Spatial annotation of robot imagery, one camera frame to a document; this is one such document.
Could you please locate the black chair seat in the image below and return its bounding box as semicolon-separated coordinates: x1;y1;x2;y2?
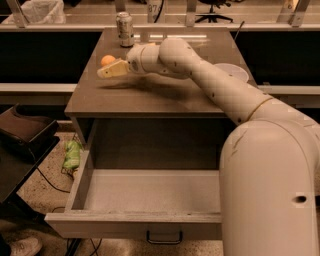
0;105;59;202

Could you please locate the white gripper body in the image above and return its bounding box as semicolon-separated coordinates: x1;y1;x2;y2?
126;45;144;74

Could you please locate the white bowl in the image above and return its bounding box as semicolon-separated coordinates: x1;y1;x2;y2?
216;63;249;82

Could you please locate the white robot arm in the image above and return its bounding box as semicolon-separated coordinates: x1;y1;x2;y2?
97;38;320;256

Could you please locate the black office chair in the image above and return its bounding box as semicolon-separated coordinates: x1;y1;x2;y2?
196;0;233;23

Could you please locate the open grey top drawer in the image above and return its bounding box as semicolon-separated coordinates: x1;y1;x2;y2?
46;152;221;240

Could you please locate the white shoe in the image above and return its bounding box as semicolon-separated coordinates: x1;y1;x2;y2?
9;237;42;256

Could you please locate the white plastic bag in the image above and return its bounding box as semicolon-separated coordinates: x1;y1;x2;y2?
2;0;67;25

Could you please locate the green chip bag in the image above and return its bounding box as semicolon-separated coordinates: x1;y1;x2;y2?
62;140;82;170

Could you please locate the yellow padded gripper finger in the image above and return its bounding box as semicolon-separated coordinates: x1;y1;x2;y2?
97;59;129;79

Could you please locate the black drawer handle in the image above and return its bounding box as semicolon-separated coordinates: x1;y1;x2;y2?
146;231;183;245

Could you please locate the grey cabinet with countertop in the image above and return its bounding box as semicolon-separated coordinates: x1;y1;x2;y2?
65;28;234;170

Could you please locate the silver soda can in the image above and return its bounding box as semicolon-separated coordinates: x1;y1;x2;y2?
116;12;134;47

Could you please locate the black floor cable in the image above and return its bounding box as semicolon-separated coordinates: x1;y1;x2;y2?
35;165;72;194

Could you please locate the orange fruit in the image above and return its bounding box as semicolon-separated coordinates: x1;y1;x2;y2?
101;55;115;66

